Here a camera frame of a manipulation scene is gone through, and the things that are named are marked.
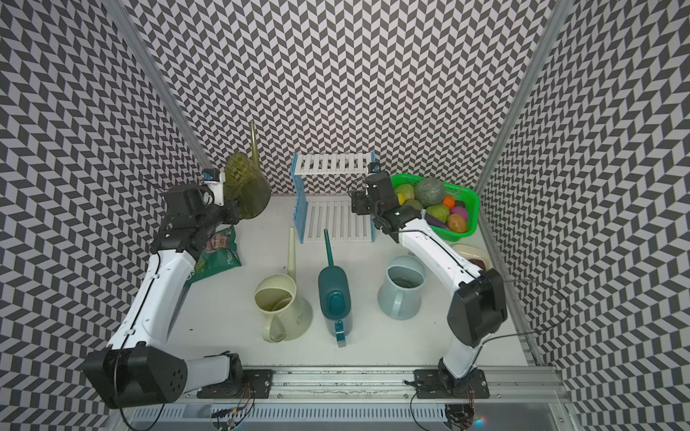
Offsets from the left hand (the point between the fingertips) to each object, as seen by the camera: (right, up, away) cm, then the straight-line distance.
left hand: (235, 200), depth 77 cm
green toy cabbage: (+67, -3, +25) cm, 71 cm away
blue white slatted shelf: (+24, -5, +32) cm, 40 cm away
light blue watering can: (+47, -26, -7) cm, 54 cm away
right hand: (+38, +1, +6) cm, 38 cm away
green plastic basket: (+80, +3, +30) cm, 85 cm away
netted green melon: (+63, +5, +25) cm, 68 cm away
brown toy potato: (+72, -7, +22) cm, 76 cm away
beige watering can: (+15, -33, 0) cm, 36 cm away
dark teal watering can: (+29, -26, -3) cm, 39 cm away
